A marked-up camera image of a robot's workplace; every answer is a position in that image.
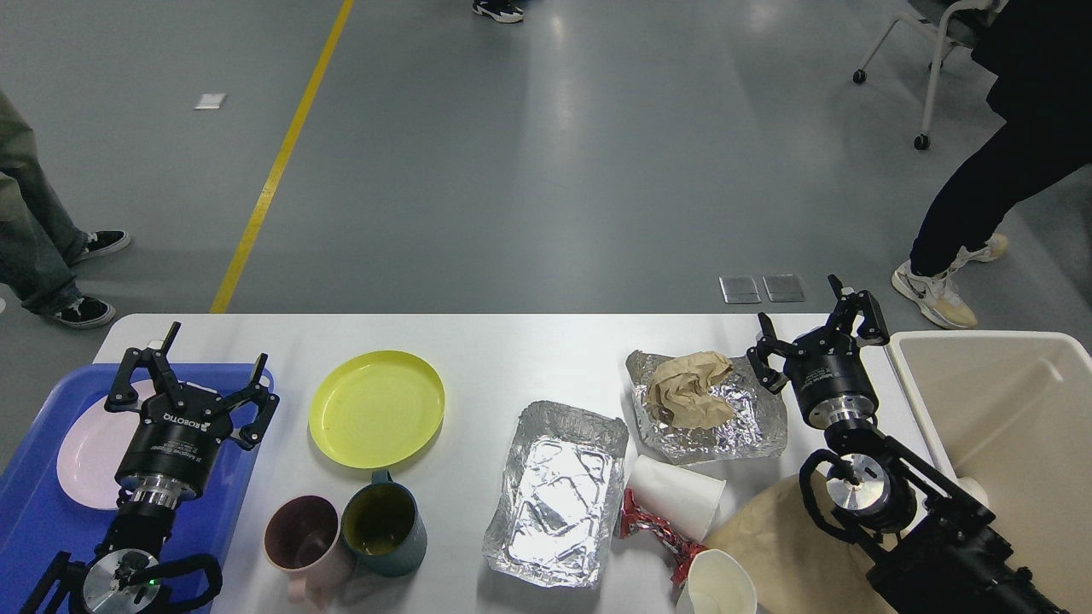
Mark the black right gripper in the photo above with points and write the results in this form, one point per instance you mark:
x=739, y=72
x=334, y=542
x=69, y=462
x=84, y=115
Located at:
x=830, y=385

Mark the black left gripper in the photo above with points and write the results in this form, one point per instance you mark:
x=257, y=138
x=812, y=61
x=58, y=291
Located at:
x=166, y=437

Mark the pink mug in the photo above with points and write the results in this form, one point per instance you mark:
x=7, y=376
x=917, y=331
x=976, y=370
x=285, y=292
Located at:
x=304, y=540

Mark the yellow plastic plate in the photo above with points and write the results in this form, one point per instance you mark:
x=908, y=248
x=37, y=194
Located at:
x=377, y=409

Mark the teal mug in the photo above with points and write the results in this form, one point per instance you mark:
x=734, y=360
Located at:
x=382, y=527

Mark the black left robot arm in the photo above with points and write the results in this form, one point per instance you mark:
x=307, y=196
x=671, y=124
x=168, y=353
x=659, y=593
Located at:
x=124, y=494

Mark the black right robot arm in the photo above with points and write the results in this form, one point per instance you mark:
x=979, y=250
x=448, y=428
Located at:
x=931, y=543

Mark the right floor metal plate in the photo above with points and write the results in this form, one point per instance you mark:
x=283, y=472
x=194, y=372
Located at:
x=784, y=288

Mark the floor metal plate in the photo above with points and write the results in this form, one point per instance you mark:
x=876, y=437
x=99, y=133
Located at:
x=784, y=288
x=739, y=289

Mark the left floor metal plate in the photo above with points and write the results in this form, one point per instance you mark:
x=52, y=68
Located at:
x=739, y=289

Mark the pink plate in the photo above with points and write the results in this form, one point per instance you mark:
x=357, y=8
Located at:
x=90, y=455

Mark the crumpled foil sheet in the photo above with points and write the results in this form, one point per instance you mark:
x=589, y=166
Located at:
x=757, y=429

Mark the crumpled brown paper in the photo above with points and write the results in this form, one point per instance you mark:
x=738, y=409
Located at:
x=679, y=393

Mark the blue plastic tray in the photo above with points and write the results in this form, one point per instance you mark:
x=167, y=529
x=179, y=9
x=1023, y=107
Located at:
x=38, y=520

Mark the beige plastic bin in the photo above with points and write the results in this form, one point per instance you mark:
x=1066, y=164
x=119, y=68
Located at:
x=1011, y=410

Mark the lying white paper cup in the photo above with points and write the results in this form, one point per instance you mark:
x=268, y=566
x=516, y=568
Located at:
x=688, y=500

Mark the brown paper bag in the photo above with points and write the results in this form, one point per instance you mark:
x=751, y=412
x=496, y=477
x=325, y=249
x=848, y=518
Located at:
x=795, y=566

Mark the red snack wrapper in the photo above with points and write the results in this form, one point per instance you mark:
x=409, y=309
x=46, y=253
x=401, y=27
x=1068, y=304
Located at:
x=632, y=518

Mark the upright white paper cup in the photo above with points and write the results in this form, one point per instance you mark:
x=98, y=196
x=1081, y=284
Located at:
x=717, y=583

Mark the white floor label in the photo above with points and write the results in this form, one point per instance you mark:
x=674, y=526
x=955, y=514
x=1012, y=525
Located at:
x=210, y=101

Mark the aluminium foil tray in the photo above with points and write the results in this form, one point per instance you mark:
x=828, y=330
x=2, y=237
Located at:
x=562, y=488

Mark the white rolling chair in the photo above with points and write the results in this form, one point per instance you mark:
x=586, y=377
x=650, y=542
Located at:
x=945, y=25

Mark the person in black coat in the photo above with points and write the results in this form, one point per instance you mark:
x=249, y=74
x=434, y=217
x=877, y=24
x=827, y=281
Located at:
x=1039, y=53

